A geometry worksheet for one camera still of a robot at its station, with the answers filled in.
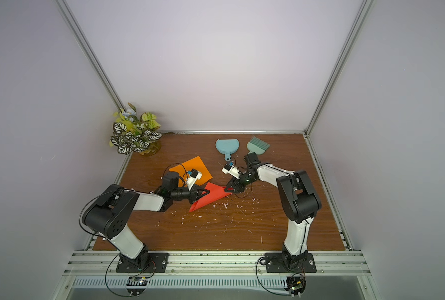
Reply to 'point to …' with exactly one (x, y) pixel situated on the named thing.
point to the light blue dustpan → (227, 147)
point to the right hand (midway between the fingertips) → (228, 183)
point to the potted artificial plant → (135, 132)
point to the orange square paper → (195, 163)
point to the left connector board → (136, 285)
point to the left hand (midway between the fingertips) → (209, 192)
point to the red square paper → (215, 193)
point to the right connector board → (295, 285)
